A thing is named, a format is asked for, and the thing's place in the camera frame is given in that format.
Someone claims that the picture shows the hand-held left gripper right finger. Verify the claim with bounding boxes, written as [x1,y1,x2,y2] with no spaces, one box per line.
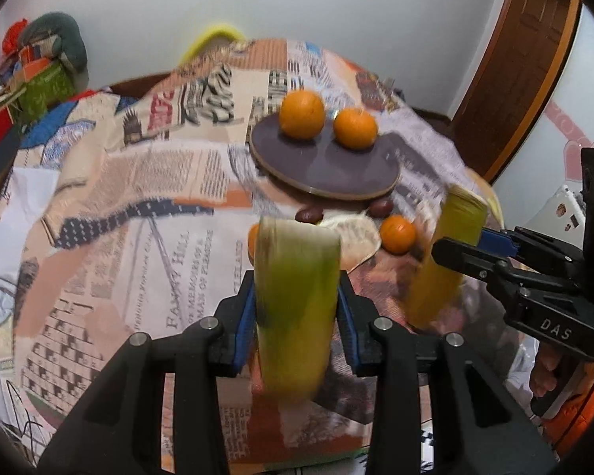
[335,271,561,475]

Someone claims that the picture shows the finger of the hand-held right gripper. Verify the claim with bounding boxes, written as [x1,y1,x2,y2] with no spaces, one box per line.
[430,236,528,288]
[478,226,584,270]

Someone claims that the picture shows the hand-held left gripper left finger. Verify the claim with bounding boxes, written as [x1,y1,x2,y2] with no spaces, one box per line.
[38,271,259,475]

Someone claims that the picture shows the green yellow banana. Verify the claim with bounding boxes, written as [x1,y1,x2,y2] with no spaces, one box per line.
[254,217,342,400]

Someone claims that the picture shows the person's right forearm orange sleeve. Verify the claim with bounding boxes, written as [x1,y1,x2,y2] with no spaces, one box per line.
[542,356,594,440]

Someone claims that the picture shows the person's right hand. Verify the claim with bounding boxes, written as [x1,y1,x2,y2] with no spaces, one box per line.
[529,342,566,401]

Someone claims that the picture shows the white plastic object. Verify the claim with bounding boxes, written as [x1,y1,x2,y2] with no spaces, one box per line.
[519,184,588,244]

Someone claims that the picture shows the beige plate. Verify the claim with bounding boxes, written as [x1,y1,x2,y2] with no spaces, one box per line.
[321,213,382,273]

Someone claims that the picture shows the newspaper print tablecloth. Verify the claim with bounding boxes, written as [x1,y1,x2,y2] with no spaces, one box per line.
[14,37,506,475]

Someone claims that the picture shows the dark round plate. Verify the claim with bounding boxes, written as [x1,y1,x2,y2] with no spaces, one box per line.
[248,111,402,203]

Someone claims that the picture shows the brown wooden door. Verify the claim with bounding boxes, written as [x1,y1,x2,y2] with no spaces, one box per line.
[449,0,583,185]

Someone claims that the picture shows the large orange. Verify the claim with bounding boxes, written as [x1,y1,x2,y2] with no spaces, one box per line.
[279,89,326,140]

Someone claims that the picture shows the white cloth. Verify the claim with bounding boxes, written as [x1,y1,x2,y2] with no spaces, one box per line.
[0,167,60,328]

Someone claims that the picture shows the yellow chair back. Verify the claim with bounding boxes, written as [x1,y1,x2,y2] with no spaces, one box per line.
[177,22,246,68]

